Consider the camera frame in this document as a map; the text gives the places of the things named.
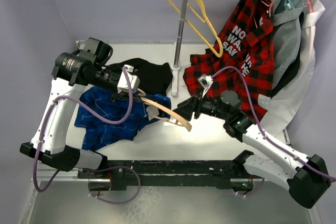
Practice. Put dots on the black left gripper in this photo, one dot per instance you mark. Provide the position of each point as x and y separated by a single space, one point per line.
123 96

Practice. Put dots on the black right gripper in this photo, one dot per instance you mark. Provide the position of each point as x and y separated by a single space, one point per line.
185 108

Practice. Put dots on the beige plastic hanger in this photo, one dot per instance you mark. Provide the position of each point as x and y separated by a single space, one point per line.
179 121

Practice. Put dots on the blue plaid shirt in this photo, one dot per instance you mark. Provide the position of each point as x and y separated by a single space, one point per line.
99 133

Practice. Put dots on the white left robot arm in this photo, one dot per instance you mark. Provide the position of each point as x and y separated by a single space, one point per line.
71 73

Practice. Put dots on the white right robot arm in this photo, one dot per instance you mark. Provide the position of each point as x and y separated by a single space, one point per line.
305 177

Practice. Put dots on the red black plaid shirt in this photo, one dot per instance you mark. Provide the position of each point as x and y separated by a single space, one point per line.
247 64

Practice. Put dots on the white shirt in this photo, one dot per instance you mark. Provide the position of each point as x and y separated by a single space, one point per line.
284 105

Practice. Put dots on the grey shirt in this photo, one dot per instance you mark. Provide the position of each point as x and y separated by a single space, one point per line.
286 37

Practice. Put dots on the black garment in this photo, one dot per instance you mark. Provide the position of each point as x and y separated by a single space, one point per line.
154 79

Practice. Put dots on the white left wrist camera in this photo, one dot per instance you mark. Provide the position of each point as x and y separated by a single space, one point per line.
128 81

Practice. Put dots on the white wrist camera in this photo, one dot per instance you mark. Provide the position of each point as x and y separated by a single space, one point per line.
206 82
128 81

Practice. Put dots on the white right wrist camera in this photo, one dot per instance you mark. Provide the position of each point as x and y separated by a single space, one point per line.
206 82

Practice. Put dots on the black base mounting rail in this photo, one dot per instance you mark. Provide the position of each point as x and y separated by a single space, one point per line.
218 174

